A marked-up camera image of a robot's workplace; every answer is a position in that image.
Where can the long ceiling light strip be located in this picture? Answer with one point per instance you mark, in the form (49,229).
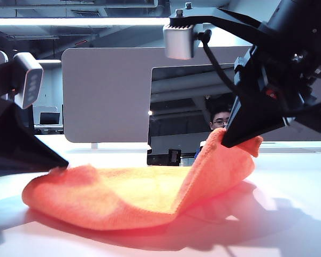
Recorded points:
(69,22)

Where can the black office chair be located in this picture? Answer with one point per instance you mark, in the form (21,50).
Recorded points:
(29,115)

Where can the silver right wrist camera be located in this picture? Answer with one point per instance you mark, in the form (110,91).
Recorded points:
(179,42)

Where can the black right camera bracket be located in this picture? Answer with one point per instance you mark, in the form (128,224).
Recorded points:
(216,20)

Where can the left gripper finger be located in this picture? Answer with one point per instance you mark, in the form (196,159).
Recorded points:
(13,134)
(21,164)

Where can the short ceiling light strip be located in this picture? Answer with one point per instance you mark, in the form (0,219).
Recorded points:
(52,61)

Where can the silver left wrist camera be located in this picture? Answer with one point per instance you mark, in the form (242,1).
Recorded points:
(28,80)

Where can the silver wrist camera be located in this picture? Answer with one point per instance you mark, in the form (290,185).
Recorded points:
(28,80)
(179,42)

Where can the rectangular frameless standing mirror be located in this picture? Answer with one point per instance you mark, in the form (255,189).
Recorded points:
(176,117)

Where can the wide grey desk divider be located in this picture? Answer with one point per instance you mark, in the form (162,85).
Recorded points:
(101,93)

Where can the white background desk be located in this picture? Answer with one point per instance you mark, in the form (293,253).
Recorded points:
(52,128)

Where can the orange microfiber cloth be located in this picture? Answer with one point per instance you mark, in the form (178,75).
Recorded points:
(123,192)

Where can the open laptop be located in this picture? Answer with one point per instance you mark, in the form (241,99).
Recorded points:
(50,119)

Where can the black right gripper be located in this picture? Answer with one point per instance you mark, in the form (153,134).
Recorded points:
(283,69)

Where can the white divider mounting foot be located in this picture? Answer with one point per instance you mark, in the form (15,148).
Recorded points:
(95,146)

